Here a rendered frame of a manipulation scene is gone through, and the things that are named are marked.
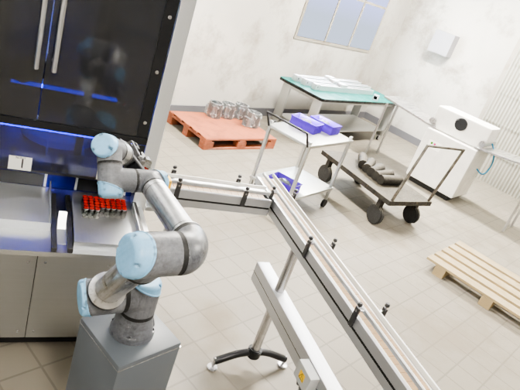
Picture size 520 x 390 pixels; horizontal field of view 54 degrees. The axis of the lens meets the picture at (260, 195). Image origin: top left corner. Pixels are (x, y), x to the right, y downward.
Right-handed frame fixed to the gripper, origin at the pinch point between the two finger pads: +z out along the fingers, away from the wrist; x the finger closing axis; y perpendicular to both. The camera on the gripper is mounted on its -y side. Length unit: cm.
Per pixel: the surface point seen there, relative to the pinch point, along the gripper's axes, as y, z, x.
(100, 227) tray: -4.7, 19.3, 32.2
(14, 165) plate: 32, 9, 48
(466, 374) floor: -174, 200, -84
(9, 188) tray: 28, 16, 58
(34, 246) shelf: -5.5, -5.5, 47.7
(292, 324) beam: -79, 74, -11
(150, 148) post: 17.3, 30.4, 1.4
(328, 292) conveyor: -73, 45, -34
